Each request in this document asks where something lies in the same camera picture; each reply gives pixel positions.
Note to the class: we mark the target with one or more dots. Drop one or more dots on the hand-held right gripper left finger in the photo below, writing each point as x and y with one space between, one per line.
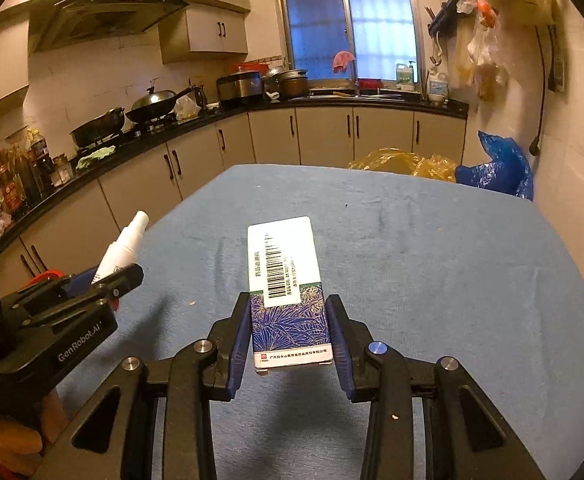
239 350

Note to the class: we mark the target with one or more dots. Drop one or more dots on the stacked metal pots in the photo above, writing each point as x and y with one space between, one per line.
289 85

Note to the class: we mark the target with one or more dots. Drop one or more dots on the person's left hand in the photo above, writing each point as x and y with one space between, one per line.
12 445

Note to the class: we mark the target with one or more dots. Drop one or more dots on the hanging plastic bags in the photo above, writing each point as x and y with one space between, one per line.
481 55

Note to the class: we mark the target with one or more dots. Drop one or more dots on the steel range hood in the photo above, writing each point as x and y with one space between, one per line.
107 20

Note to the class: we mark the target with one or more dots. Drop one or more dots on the black kitchen countertop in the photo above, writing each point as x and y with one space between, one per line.
421 105

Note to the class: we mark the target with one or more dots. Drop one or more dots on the wall power strip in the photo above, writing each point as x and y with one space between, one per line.
556 70

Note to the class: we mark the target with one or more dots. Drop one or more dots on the blue plastic bag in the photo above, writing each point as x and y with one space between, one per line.
496 165

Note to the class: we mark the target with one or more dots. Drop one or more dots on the steel rice cooker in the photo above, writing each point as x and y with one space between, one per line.
239 90

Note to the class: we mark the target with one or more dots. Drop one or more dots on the white plastic bag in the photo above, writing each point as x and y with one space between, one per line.
188 107

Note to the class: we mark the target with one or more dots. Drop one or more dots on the white detergent jug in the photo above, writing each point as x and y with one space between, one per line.
438 90

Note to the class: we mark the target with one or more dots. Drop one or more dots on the black gas stove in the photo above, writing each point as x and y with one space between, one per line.
142 130

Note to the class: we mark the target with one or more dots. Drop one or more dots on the white spray bottle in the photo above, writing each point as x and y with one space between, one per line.
122 250

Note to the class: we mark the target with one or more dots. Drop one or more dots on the green cloth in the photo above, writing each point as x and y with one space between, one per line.
94 157

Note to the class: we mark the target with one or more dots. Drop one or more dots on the pink cloth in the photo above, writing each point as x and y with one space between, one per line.
343 61

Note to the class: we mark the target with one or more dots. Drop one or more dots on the green label detergent bottle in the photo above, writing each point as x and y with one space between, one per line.
405 77

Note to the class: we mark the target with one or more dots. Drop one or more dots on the black wall rack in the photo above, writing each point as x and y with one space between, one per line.
444 10

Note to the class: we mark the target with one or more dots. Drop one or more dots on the lidded wok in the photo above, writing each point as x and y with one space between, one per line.
152 105

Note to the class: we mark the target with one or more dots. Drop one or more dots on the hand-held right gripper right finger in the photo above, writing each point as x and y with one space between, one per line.
342 355

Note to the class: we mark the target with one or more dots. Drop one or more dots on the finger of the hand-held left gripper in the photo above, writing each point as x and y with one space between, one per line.
79 282
122 280

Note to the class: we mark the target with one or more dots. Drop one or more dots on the blue leaf-print medicine box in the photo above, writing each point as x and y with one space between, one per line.
287 270

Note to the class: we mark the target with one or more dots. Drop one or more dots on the black frying pan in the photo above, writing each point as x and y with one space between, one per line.
97 127

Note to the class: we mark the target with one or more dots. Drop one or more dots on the cream wall cabinets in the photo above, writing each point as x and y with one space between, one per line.
212 35

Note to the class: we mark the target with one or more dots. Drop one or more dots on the red plastic tray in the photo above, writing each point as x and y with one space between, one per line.
249 67

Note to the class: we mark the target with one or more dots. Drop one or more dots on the blue tablecloth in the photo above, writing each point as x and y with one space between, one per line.
421 285

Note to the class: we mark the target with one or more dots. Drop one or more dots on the kitchen window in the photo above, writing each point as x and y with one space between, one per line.
371 20

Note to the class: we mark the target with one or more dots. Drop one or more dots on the row of sauce bottles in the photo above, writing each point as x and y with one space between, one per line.
27 175

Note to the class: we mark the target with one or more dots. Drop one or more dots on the yellow plastic bag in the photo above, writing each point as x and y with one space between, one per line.
391 160

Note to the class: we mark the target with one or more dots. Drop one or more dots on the cream kitchen base cabinets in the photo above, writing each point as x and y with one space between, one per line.
322 135

